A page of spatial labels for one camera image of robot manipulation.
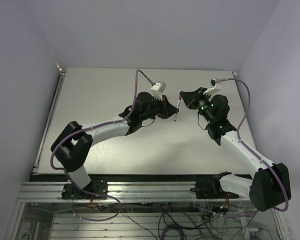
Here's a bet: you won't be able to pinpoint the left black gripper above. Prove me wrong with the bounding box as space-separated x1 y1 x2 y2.
140 93 179 121

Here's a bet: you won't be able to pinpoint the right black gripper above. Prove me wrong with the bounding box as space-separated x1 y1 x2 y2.
180 87 214 124

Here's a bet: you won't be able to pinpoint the purple end white pen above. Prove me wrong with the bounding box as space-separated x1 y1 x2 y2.
173 96 182 122

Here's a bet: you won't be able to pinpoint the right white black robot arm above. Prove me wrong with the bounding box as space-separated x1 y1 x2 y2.
179 87 291 212

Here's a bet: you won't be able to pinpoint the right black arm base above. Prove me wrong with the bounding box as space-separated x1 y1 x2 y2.
190 171 239 199

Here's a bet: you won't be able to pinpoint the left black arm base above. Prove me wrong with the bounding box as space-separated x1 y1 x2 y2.
61 180 108 200

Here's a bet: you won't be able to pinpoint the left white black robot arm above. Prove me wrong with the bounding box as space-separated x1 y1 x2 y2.
50 91 179 199

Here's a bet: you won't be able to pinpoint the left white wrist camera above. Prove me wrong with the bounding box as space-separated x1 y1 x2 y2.
150 81 167 101

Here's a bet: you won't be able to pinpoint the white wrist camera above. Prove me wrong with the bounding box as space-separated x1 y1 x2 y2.
150 81 167 101
203 78 222 96

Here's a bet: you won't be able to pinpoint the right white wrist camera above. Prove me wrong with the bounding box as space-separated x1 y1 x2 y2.
203 78 222 96

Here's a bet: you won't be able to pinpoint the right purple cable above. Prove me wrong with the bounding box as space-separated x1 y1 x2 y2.
219 77 291 218

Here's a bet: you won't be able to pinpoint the purple cable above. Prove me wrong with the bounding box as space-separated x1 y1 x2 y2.
49 69 156 221
219 77 291 218

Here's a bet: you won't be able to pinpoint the aluminium rail frame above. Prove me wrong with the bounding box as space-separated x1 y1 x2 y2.
16 180 281 203

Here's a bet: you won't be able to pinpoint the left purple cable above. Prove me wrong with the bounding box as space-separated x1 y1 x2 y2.
49 69 156 221

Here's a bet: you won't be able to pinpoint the loose cables under table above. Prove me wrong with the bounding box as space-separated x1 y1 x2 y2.
72 199 266 240

